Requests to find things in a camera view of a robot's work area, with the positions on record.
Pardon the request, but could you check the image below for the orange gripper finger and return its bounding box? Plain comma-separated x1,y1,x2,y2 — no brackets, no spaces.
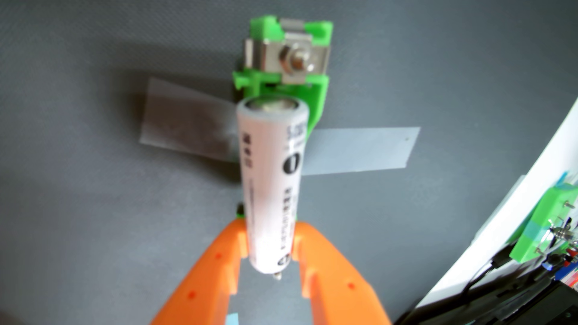
151,220,249,325
293,221,391,325

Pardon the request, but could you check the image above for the white cylindrical battery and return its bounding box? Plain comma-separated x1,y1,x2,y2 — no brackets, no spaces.
236,96,310,276

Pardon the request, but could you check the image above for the green battery holder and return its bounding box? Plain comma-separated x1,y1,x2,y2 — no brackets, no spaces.
232,16,335,222

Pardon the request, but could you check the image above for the dark grey fabric mat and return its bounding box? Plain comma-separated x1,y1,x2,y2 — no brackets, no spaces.
0,0,578,325

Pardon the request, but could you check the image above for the black Dell laptop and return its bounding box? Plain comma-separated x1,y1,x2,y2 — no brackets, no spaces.
397,271,578,325

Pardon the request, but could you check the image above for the black cable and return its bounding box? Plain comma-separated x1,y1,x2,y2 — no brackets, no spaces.
465,246,515,294

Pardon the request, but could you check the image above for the green switch box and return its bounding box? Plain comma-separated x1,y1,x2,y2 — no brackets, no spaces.
509,183,578,264

